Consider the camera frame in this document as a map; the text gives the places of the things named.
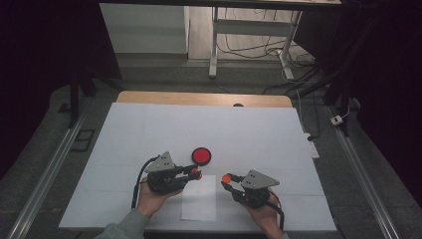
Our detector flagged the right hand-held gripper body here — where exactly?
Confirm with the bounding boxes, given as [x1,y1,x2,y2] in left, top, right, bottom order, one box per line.
[231,168,281,210]

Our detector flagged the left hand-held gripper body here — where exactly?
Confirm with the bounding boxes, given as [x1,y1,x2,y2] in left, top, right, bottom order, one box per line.
[144,150,187,196]

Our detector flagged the person's left hand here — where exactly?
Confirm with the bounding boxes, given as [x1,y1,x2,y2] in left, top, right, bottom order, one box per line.
[135,176,184,220]

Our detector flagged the person's right hand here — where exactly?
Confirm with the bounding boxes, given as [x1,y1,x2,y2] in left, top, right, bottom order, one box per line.
[243,193,284,234]

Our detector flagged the round red ink pad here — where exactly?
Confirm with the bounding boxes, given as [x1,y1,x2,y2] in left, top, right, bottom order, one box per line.
[190,146,213,167]

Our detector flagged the white paper sheet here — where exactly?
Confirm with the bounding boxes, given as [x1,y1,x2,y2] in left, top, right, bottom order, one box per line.
[180,173,217,223]

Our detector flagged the white table cover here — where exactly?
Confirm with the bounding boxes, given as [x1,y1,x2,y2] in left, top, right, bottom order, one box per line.
[58,102,338,233]

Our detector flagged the wooden table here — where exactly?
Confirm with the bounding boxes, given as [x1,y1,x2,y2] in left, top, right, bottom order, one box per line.
[115,90,294,110]

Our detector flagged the white power strip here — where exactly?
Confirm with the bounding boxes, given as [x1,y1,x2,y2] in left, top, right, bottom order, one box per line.
[304,132,320,160]

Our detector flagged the black metal stand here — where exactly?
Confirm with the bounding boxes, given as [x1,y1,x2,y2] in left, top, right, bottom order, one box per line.
[67,64,124,129]
[292,16,381,137]

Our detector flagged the white cabinet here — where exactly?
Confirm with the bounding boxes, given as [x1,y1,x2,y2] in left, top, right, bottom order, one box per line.
[99,3,190,55]

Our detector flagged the dark curtain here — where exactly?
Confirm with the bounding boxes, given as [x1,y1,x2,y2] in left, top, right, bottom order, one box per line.
[0,0,122,182]
[293,0,422,208]

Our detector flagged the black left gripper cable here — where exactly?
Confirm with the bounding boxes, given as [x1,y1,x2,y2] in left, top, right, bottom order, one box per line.
[130,154,161,210]

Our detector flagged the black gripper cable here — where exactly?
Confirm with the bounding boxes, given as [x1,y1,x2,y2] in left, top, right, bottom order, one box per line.
[264,188,287,232]
[130,154,161,210]

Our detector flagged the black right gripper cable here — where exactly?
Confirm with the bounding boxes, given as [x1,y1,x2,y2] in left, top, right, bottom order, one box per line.
[264,188,287,232]

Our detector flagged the black floor frame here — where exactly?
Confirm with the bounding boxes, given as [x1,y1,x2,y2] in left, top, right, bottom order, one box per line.
[70,128,97,153]

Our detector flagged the aluminium floor rail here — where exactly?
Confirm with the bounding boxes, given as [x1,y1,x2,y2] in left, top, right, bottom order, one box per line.
[6,111,88,239]
[325,105,401,239]

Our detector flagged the black floor cables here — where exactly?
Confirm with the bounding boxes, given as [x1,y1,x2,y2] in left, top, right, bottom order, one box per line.
[216,8,321,96]

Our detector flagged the white desk frame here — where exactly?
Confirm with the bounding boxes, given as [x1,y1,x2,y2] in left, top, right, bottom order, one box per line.
[208,6,304,81]

